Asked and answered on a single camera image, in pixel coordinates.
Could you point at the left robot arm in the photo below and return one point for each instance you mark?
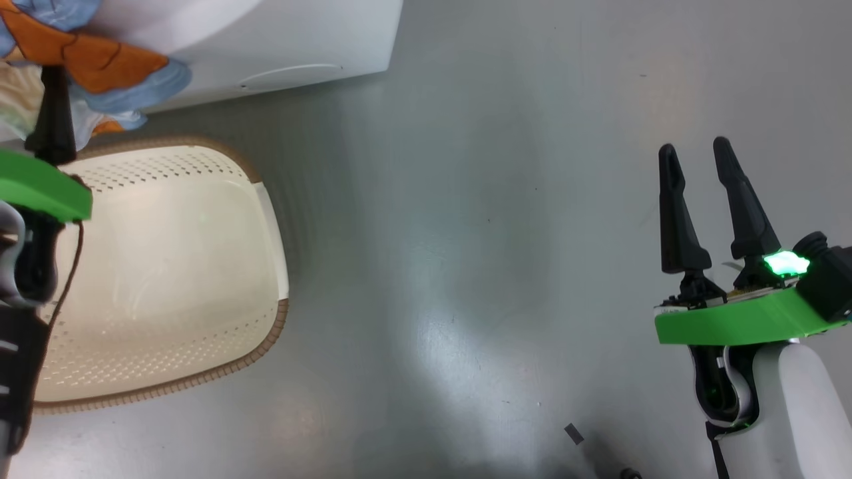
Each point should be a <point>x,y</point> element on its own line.
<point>20,359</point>

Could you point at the cream perforated laundry basket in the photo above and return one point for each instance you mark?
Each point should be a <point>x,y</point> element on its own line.
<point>166,266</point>

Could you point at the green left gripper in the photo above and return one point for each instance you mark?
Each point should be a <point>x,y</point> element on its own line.
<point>40,183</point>

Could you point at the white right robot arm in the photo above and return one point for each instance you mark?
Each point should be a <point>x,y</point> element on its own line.
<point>799,412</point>

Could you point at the white front-load washing machine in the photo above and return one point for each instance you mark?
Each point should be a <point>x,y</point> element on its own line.
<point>299,40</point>

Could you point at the cream garment with orange trim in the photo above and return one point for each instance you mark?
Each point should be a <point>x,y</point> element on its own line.
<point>86,56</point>

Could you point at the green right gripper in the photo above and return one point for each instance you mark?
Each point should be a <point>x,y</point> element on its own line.
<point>739,322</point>

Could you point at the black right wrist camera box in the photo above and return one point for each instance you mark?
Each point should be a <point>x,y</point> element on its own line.
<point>829,273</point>

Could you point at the round white filter cover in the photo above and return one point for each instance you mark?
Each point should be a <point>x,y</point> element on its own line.
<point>293,74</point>

